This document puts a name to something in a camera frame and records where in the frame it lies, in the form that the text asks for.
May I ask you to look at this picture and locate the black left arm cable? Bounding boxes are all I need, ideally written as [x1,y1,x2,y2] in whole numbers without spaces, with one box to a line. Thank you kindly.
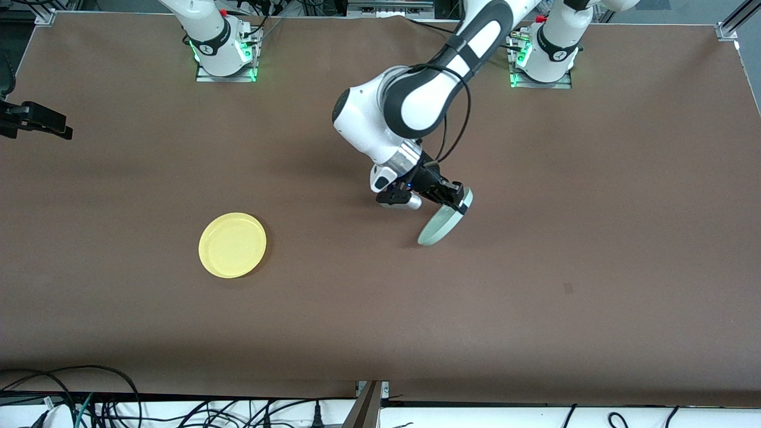
[415,64,472,165]

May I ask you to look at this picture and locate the green cable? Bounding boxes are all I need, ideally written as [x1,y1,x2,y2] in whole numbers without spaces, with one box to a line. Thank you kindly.
[74,392,96,428]

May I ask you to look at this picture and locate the yellow round plate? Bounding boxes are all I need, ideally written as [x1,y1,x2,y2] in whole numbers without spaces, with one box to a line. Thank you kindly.
[198,212,268,279]

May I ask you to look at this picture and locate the pale green round plate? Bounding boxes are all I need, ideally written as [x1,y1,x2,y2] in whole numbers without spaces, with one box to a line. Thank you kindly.
[417,187,474,247]

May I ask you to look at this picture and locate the aluminium frame profile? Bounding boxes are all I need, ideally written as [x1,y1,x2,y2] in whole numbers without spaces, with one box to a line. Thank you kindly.
[344,380,390,428]

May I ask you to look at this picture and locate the black cable across tabletop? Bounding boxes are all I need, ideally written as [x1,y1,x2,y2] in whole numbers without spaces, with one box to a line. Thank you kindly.
[404,16,461,36]

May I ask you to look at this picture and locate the black looping cable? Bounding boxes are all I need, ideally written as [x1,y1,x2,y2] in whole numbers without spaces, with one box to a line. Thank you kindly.
[0,364,142,428]

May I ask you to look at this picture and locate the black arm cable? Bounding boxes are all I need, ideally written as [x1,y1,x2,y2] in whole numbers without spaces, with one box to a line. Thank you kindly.
[0,50,16,99]
[415,64,472,165]

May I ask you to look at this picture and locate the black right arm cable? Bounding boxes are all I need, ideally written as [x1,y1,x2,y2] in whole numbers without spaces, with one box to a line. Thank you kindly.
[0,50,16,99]

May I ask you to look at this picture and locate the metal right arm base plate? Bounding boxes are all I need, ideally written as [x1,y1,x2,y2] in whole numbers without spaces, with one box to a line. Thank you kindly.
[196,27,258,83]

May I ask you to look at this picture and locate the grey equipment box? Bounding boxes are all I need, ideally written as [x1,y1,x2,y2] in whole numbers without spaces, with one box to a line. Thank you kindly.
[347,0,436,19]

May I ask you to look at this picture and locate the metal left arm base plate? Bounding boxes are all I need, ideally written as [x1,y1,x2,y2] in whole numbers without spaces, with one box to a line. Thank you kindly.
[509,33,573,90]

